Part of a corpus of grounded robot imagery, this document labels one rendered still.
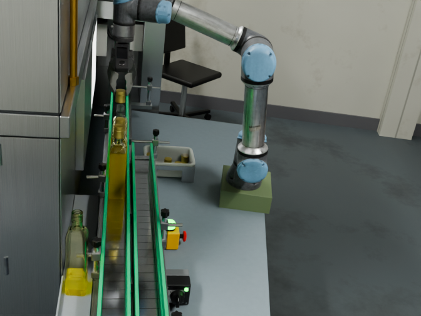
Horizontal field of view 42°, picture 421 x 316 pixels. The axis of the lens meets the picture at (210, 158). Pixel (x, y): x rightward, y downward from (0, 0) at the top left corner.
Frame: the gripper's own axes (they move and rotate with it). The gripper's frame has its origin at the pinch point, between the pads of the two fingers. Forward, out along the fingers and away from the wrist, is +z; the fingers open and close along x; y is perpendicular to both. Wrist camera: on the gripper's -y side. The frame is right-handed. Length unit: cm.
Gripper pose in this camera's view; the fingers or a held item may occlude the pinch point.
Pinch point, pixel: (120, 92)
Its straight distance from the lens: 201.5
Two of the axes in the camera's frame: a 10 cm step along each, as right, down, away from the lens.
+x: -9.8, -0.4, -1.7
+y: -1.3, -4.7, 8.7
